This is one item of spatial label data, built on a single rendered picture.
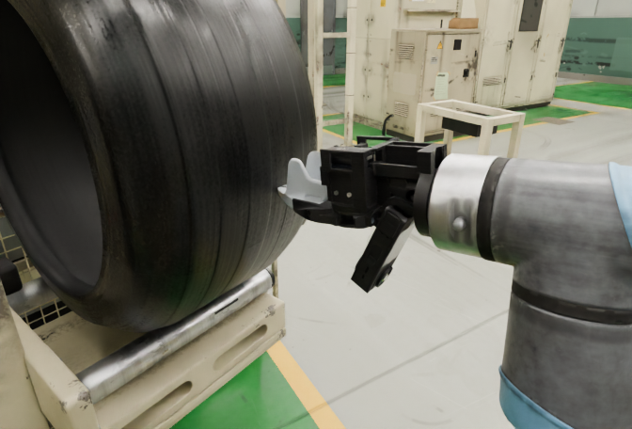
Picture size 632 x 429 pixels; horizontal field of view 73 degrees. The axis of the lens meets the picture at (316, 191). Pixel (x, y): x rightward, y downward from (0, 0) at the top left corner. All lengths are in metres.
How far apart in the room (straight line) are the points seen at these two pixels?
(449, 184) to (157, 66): 0.29
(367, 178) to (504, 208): 0.13
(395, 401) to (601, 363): 1.48
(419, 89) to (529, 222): 4.64
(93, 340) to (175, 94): 0.58
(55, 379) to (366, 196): 0.43
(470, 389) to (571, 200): 1.62
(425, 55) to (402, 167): 4.56
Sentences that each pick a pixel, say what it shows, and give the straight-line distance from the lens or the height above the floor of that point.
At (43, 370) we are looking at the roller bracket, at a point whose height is 0.95.
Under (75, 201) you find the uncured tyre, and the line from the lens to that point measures 0.95.
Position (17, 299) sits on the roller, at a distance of 0.88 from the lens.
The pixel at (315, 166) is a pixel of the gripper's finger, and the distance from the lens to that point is 0.51.
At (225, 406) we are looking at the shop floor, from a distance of 1.81.
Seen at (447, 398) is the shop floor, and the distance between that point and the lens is 1.87.
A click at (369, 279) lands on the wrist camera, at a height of 1.08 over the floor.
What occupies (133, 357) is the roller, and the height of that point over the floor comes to 0.92.
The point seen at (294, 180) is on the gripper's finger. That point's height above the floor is 1.17.
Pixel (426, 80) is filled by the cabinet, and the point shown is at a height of 0.72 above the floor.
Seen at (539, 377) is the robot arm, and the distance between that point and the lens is 0.38.
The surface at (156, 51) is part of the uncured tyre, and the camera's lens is 0.44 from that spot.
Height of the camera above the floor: 1.34
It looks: 22 degrees down
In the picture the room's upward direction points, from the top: straight up
